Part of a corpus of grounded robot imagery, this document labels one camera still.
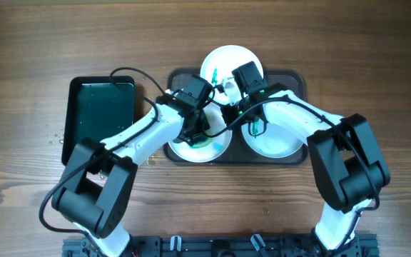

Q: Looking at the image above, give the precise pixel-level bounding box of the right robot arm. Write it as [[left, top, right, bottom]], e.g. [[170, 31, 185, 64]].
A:
[[222, 61, 390, 255]]

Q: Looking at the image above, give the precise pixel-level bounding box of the black water tray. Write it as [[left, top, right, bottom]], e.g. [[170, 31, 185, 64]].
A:
[[61, 76, 135, 165]]

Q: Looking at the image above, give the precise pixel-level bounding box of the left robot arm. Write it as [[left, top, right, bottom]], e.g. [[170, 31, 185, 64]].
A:
[[47, 75, 213, 256]]

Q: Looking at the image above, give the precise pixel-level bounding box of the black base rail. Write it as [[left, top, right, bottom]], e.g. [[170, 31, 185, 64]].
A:
[[61, 234, 380, 257]]

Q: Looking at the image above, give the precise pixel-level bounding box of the white plate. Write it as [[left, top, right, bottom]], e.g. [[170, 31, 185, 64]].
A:
[[200, 45, 264, 102], [163, 103, 233, 163], [241, 120, 303, 158]]

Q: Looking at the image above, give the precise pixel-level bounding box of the green yellow sponge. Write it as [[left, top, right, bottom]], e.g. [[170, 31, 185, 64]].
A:
[[190, 135, 213, 148]]

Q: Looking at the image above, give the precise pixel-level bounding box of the brown serving tray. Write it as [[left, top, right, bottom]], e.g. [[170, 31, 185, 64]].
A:
[[167, 68, 308, 167]]

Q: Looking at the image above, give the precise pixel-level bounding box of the white plate top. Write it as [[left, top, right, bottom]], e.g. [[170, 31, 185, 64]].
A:
[[200, 45, 264, 102]]

